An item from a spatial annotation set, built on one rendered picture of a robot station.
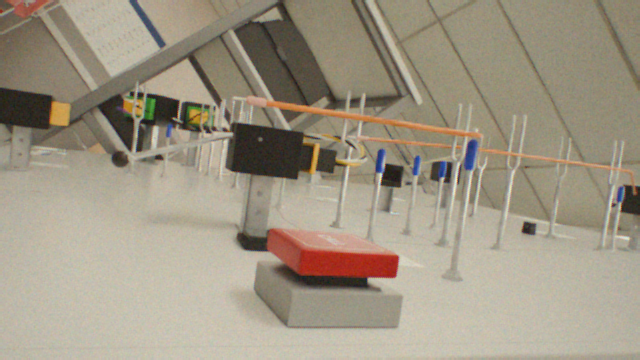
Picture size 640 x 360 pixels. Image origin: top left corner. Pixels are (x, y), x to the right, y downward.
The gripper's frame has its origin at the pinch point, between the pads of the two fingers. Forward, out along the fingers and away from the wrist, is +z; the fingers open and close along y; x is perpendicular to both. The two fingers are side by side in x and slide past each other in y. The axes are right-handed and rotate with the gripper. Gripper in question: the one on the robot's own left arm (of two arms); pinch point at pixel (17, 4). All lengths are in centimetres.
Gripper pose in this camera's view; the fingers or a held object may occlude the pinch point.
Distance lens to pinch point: 83.7
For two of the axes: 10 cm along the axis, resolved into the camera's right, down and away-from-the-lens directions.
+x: -8.5, -4.5, -2.7
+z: -4.3, 8.9, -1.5
